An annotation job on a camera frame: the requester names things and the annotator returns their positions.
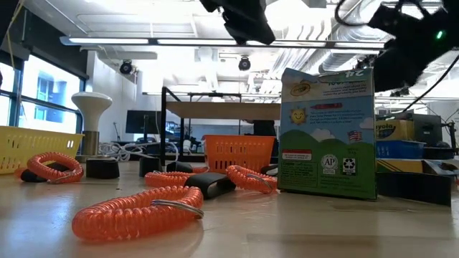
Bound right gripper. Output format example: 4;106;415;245
372;37;437;92

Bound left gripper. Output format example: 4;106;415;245
199;0;277;46

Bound silver ceiling ducts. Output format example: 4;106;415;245
268;21;376;85

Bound black equipment box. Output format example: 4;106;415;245
412;113;444;143

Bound blue plastic basket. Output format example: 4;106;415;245
375;139;427;161

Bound wooden shelf riser black legs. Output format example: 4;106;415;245
160;86;283;166

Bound person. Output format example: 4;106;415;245
247;120;279;158

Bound orange plastic basket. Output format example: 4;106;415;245
202;134;277;174

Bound long ceiling light bar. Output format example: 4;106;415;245
60;35;387;50

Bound black computer monitor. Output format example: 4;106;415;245
125;110;162;135

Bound white mushroom table lamp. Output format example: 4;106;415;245
71;91;113;163

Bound large window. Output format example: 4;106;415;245
0;53;87;135

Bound yellow plastic basket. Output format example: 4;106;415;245
0;125;85;176

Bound black aluminium table frame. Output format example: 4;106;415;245
163;153;205;164

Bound white lamp cable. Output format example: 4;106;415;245
97;141;180;163

